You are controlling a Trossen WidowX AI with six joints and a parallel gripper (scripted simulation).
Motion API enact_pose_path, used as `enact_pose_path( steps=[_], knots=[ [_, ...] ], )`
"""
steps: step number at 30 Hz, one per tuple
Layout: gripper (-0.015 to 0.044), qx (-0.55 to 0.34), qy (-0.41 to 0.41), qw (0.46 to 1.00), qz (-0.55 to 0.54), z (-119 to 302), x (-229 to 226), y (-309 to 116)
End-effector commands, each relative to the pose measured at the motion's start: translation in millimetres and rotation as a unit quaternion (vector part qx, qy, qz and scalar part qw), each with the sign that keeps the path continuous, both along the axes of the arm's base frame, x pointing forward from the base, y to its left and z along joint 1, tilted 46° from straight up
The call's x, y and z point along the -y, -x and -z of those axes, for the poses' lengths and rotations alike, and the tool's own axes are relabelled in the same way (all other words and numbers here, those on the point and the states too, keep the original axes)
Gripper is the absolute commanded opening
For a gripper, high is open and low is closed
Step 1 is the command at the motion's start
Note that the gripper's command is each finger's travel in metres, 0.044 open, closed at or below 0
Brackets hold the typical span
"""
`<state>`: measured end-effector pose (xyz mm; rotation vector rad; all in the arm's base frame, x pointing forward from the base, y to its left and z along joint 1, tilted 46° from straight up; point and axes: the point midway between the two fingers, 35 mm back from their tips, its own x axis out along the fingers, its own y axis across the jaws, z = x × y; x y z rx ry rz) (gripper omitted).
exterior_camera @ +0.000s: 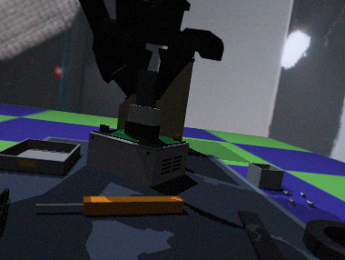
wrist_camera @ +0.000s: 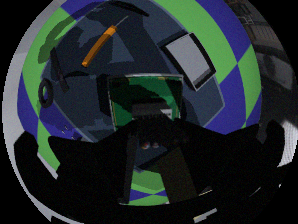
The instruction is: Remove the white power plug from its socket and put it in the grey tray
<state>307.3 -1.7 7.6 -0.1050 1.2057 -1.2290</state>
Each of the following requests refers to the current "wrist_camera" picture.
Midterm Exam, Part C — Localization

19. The dark blue-grey mat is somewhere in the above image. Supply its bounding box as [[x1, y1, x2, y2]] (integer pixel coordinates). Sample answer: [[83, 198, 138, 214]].
[[40, 0, 226, 173]]

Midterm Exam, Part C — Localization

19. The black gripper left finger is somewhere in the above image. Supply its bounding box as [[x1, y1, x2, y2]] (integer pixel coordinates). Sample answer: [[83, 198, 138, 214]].
[[48, 119, 138, 204]]

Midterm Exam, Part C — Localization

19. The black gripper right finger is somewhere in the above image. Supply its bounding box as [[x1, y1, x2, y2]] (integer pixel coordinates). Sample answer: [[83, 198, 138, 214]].
[[173, 117, 259, 196]]

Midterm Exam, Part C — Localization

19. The green circuit board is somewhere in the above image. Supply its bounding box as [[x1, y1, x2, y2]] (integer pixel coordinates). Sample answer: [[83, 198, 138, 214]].
[[109, 76, 182, 131]]

